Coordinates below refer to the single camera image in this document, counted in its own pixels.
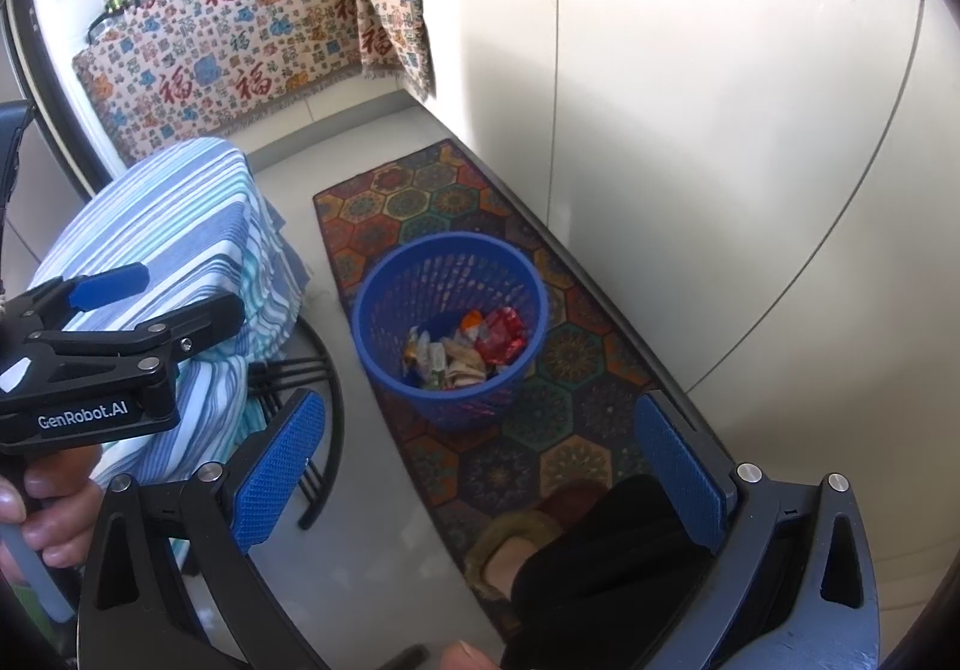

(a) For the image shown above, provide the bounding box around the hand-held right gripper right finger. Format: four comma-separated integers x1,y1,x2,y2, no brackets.
634,394,882,670

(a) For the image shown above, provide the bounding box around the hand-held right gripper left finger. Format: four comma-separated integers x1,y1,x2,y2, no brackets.
75,389,327,670

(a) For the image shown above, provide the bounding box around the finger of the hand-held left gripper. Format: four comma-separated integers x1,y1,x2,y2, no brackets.
7,263,151,335
28,293,247,378

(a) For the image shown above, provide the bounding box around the shiny red snack wrapper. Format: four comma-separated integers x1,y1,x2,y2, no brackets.
476,306,527,365

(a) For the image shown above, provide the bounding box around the blue plastic wastebasket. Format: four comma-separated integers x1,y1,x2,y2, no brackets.
351,231,551,432

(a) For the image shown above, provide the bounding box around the person's left hand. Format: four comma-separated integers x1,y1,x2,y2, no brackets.
0,443,104,585

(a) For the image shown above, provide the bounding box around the person's right hand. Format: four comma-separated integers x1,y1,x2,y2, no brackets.
441,641,502,670

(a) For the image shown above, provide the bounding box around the grey refrigerator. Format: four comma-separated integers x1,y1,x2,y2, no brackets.
0,2,98,274

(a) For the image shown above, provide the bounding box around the blue striped tablecloth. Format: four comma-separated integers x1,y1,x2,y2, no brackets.
26,137,312,566

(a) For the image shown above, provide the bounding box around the brown furry slipper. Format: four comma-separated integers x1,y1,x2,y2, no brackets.
463,479,627,600

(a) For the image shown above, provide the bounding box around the hexagon pattern rug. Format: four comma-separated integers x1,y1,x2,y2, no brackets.
313,139,661,641

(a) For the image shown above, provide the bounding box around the large printed blanket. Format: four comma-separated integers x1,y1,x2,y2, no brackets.
71,0,368,165

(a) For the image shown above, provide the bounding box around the white lower cabinet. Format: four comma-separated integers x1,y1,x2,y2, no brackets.
397,0,946,611

